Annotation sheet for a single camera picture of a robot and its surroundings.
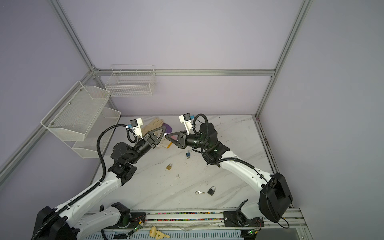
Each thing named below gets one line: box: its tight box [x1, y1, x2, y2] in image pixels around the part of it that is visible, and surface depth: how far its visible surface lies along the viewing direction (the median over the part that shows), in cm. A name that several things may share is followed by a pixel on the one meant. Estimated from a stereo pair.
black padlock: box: [207, 186, 216, 196], surface depth 84 cm
